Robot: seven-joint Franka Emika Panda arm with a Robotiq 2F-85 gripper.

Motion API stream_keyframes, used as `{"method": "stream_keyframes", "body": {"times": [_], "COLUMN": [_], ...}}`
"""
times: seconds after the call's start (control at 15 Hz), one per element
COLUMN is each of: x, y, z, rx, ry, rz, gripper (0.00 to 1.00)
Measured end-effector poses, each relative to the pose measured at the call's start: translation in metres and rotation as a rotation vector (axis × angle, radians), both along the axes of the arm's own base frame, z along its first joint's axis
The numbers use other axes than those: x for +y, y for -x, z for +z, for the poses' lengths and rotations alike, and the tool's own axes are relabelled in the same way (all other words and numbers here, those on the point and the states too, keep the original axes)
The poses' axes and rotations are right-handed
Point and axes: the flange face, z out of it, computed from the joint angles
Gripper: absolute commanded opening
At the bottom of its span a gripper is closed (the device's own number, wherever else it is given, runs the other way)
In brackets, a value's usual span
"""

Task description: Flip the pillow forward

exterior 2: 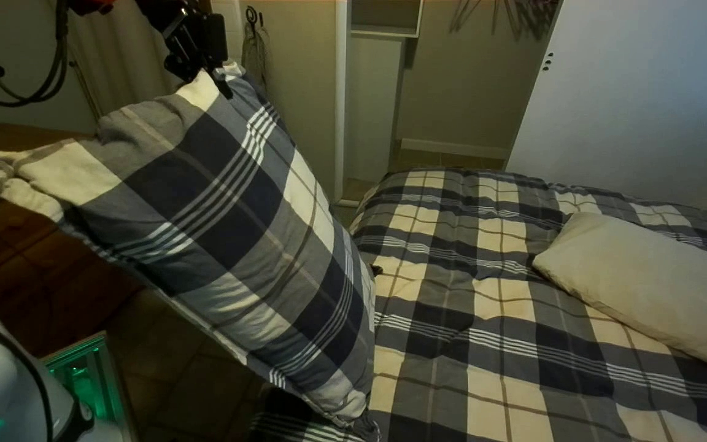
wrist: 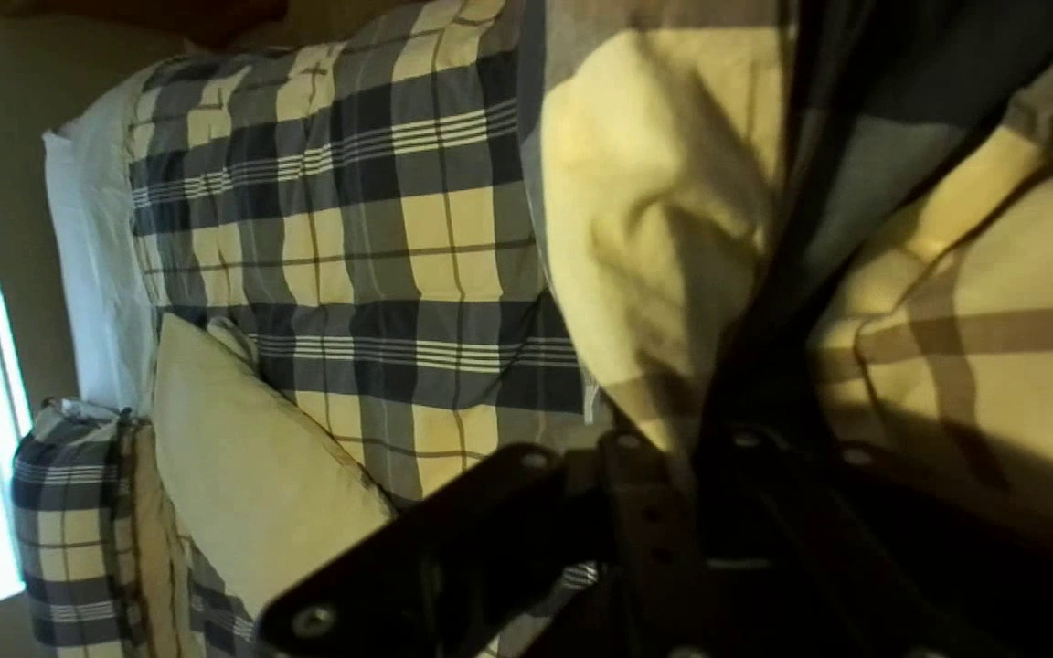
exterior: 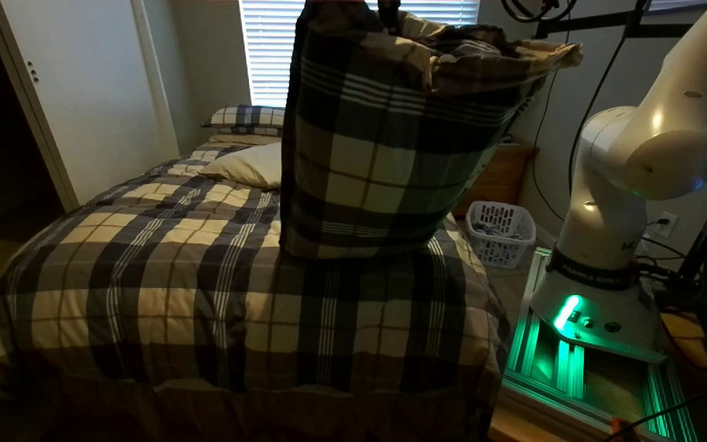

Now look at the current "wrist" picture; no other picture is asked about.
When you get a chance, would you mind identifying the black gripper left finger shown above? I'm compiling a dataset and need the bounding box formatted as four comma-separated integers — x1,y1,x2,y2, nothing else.
252,440,677,658

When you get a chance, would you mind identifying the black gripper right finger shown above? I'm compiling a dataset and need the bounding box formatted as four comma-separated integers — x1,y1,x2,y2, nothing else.
692,433,1053,658

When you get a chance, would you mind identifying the plaid checkered fabric cloth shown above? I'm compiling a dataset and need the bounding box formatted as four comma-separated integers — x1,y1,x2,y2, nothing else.
523,0,1053,553

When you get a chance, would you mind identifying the plain cream pillow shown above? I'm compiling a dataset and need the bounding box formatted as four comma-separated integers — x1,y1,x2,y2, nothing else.
150,310,402,622

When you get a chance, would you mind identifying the small plaid pillow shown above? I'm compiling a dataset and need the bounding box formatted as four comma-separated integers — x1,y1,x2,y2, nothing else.
7,400,262,658

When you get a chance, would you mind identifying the plaid bedspread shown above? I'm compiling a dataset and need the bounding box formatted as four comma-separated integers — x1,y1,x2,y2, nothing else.
120,0,610,503

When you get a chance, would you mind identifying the white bed sheet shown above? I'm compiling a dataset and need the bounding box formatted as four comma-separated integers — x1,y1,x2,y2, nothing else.
40,60,168,413

